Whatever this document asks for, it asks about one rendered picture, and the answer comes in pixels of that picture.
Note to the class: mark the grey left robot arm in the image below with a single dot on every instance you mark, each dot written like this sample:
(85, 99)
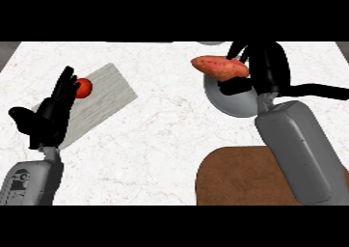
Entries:
(31, 183)

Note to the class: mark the orange sweet potato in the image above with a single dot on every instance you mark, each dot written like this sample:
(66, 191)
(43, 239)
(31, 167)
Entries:
(218, 67)

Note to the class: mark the red tomato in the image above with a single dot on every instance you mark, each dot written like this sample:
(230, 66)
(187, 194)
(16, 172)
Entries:
(84, 88)

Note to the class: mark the brown rounded cutting board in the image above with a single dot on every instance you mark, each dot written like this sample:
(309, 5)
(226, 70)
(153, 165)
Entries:
(238, 177)

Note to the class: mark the grey rectangular cutting board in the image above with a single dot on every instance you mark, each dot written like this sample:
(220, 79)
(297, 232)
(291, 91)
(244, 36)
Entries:
(102, 96)

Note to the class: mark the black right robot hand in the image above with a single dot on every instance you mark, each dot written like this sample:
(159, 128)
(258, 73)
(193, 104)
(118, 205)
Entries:
(269, 67)

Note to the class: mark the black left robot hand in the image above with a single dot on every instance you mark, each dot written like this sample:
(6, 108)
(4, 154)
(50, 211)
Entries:
(50, 119)

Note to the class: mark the grey round object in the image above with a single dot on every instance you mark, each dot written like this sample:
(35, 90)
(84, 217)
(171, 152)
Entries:
(210, 42)

